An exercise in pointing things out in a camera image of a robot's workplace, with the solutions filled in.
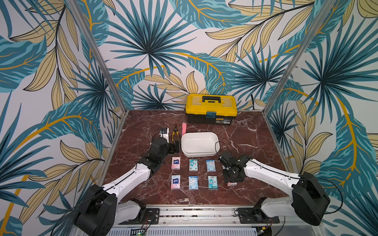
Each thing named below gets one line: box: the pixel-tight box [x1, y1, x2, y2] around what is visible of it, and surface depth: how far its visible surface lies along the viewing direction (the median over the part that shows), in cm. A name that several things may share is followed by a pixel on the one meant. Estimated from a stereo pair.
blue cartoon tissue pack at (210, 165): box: [205, 159, 217, 173], surface depth 90 cm
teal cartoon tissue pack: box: [189, 158, 199, 172], surface depth 90 cm
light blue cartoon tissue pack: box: [188, 175, 199, 190], surface depth 84 cm
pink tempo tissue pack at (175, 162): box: [171, 156, 181, 170], surface depth 90 cm
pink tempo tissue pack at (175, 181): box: [171, 175, 181, 189], surface depth 84 cm
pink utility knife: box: [181, 122, 188, 137], surface depth 111 cm
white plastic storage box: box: [180, 131, 221, 158], surface depth 100 cm
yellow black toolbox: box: [185, 93, 238, 126], surface depth 103 cm
